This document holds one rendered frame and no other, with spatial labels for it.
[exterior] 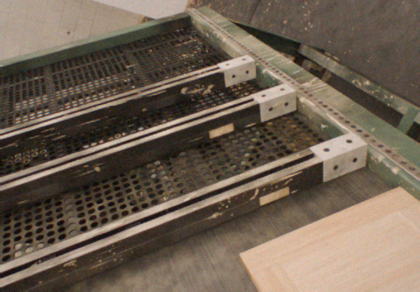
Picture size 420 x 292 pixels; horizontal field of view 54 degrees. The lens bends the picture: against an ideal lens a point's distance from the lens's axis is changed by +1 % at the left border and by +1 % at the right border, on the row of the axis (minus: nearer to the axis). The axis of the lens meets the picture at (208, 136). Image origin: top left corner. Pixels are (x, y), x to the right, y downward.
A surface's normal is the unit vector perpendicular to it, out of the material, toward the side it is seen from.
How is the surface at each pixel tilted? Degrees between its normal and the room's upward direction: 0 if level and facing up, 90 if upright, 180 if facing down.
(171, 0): 90
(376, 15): 0
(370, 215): 59
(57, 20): 90
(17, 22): 90
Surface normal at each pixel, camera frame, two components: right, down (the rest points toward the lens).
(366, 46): -0.87, -0.14
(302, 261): -0.15, -0.81
